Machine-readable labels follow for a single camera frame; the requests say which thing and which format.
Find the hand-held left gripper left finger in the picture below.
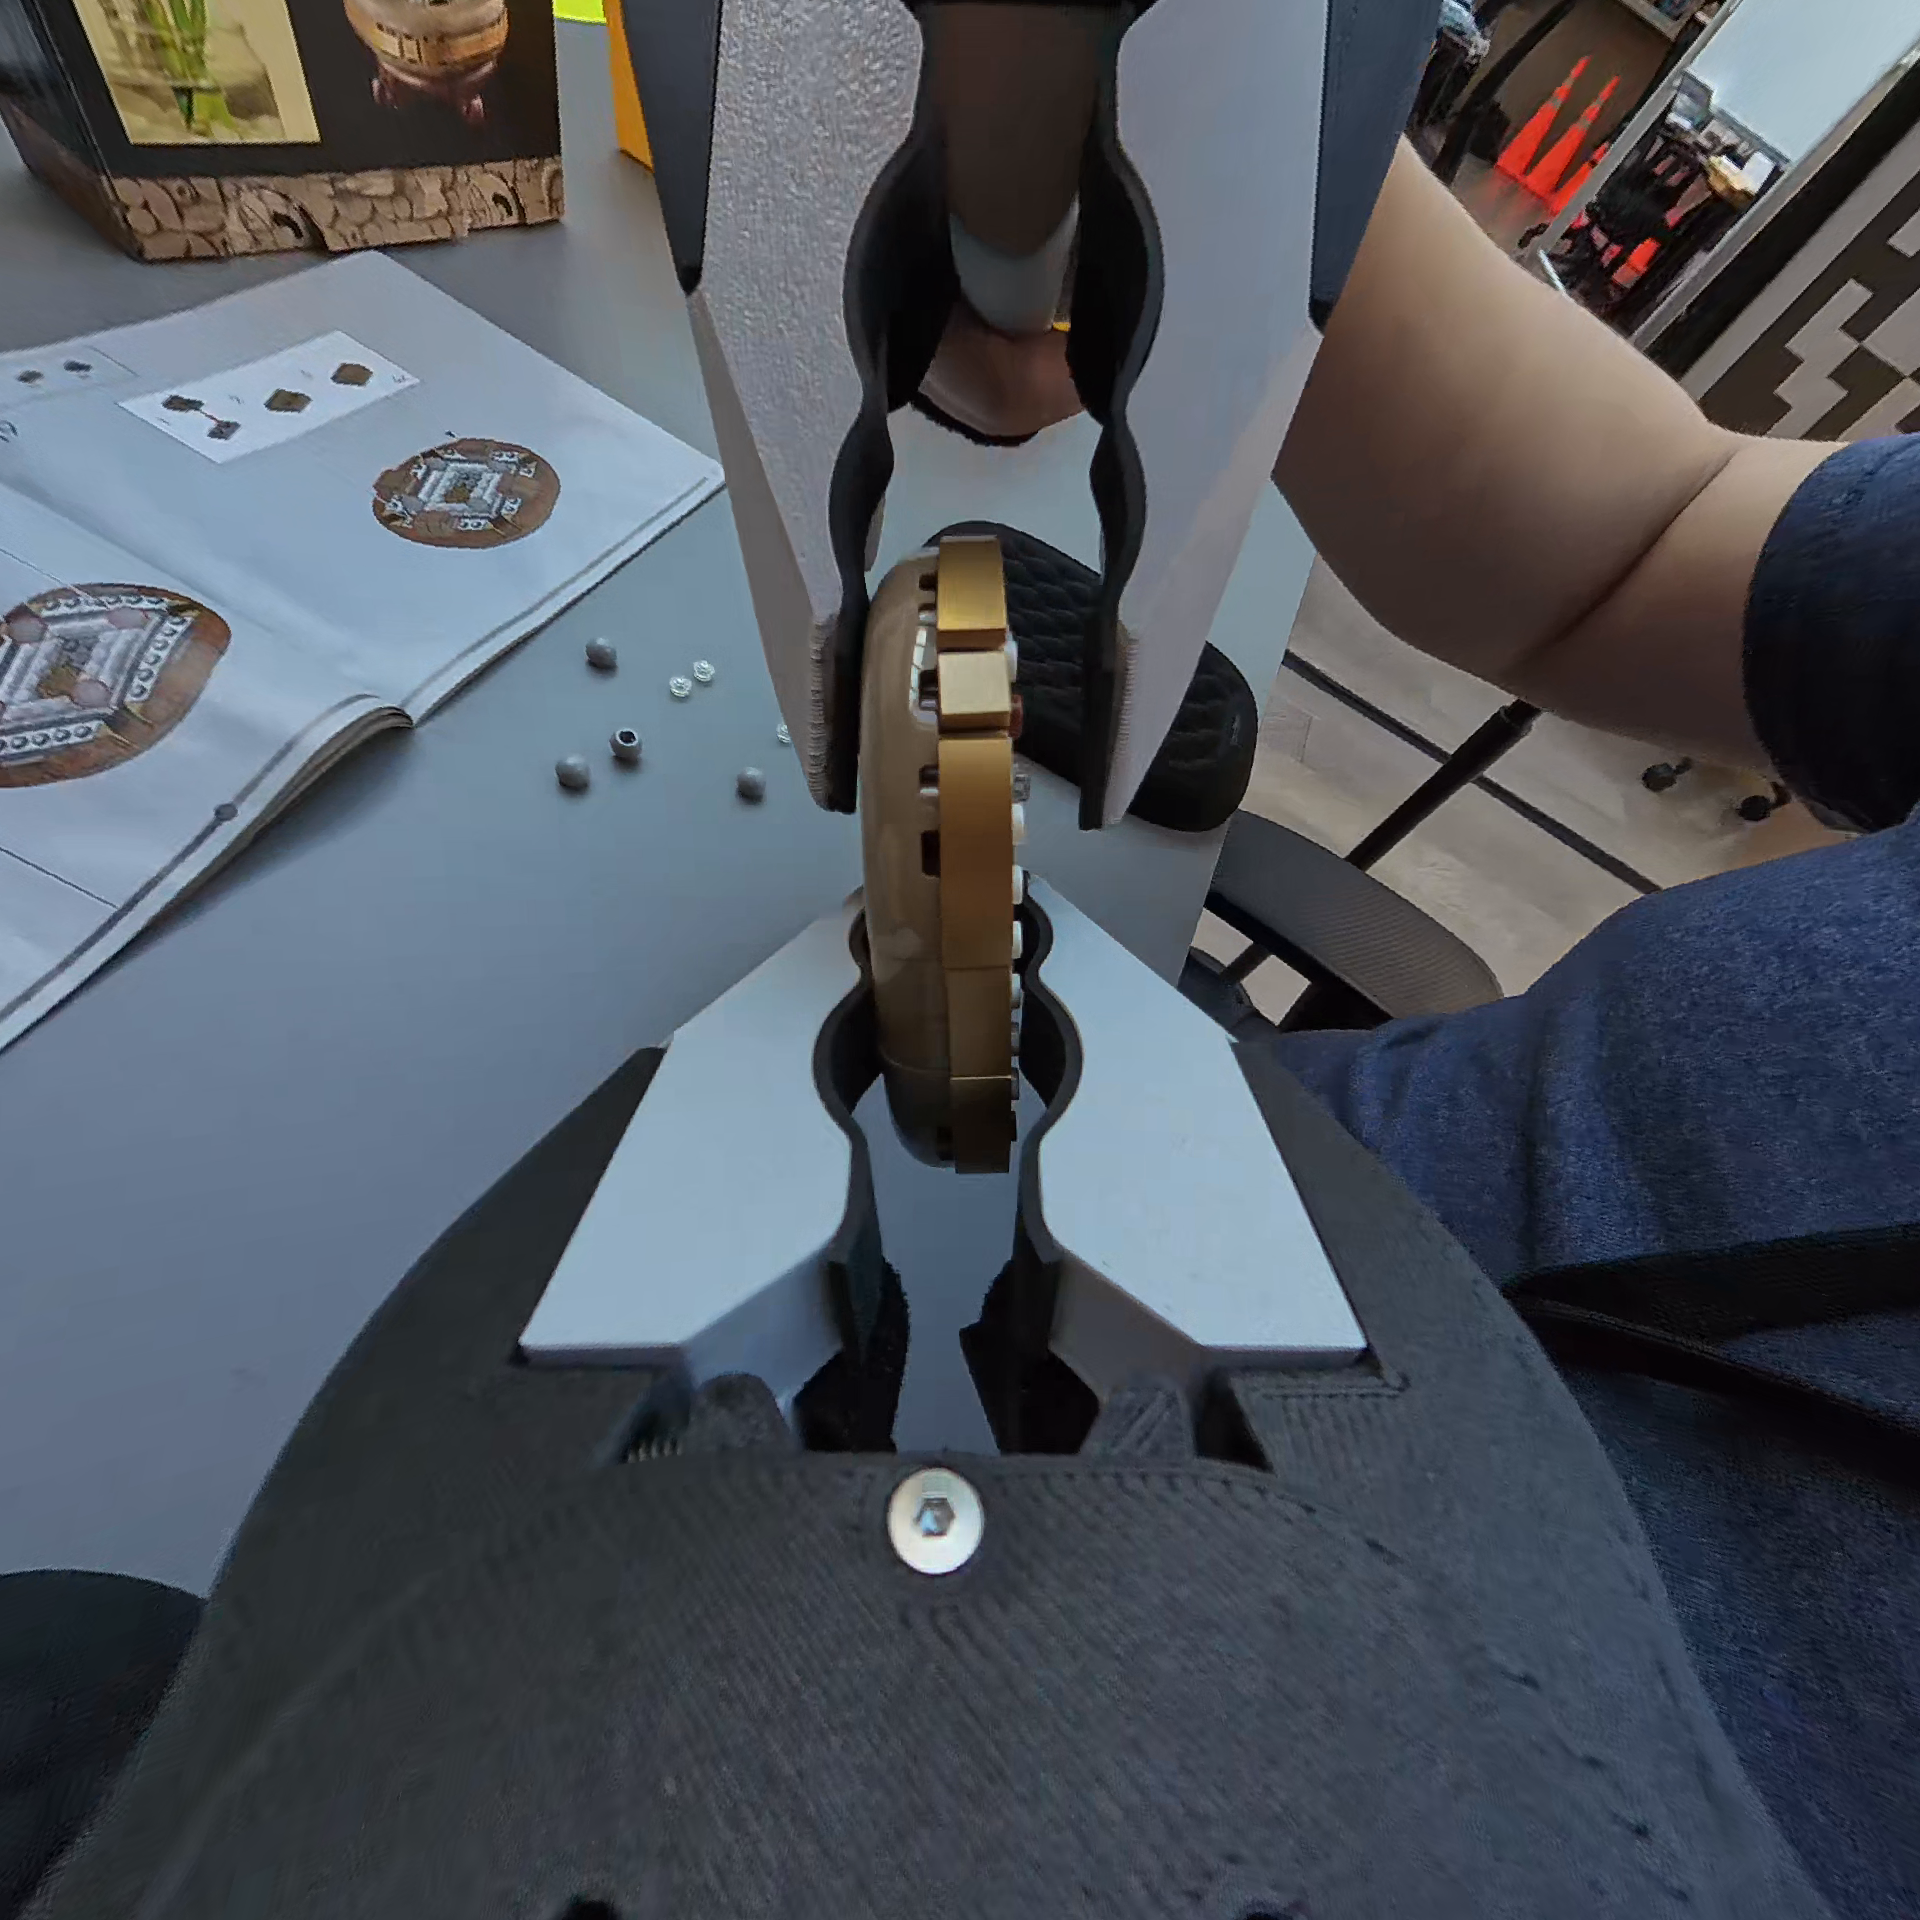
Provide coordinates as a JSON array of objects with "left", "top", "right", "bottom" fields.
[{"left": 517, "top": 908, "right": 909, "bottom": 1445}]

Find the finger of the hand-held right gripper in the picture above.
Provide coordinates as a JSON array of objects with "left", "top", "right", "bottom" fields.
[
  {"left": 687, "top": 0, "right": 924, "bottom": 817},
  {"left": 1077, "top": 0, "right": 1334, "bottom": 833}
]

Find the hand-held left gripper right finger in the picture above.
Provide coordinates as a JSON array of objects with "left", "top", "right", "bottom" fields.
[{"left": 990, "top": 873, "right": 1374, "bottom": 1420}]

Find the gold round lego base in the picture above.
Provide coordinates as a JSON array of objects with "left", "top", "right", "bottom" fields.
[{"left": 848, "top": 528, "right": 1038, "bottom": 1178}]

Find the person's right forearm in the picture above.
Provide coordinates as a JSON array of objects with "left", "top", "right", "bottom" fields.
[{"left": 1271, "top": 134, "right": 1853, "bottom": 752}]

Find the black lego set box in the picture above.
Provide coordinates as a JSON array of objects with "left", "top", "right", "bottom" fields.
[{"left": 0, "top": 0, "right": 569, "bottom": 265}]

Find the lego instruction booklet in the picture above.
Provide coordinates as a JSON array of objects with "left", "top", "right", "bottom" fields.
[{"left": 0, "top": 248, "right": 726, "bottom": 1051}]

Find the person's right hand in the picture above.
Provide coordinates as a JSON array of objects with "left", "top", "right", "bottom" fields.
[{"left": 913, "top": 0, "right": 1088, "bottom": 444}]

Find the yellow plastic bin stack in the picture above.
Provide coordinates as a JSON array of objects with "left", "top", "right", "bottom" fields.
[{"left": 608, "top": 0, "right": 656, "bottom": 169}]

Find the orange traffic cone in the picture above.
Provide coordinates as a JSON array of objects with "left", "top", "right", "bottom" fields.
[
  {"left": 1494, "top": 58, "right": 1595, "bottom": 189},
  {"left": 1558, "top": 76, "right": 1632, "bottom": 204}
]

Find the black wrist rest pad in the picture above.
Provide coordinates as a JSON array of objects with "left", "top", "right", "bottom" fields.
[{"left": 990, "top": 526, "right": 1261, "bottom": 835}]

